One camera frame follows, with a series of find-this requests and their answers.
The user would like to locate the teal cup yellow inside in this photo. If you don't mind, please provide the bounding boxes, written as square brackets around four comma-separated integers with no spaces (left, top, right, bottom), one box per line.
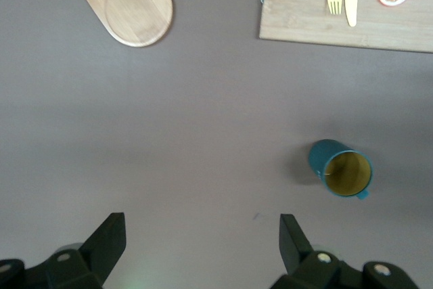
[307,139,373,201]

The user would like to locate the bamboo cutting board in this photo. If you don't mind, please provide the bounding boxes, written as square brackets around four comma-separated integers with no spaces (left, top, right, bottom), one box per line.
[254,0,433,54]

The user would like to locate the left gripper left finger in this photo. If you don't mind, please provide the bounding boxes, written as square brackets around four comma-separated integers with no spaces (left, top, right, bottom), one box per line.
[45,212,127,289]

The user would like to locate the wooden cup rack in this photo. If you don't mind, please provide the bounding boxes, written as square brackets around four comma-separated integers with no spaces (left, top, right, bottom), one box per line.
[52,0,174,48]

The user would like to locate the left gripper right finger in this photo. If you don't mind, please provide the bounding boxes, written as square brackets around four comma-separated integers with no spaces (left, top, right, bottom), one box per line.
[270,214,370,289]

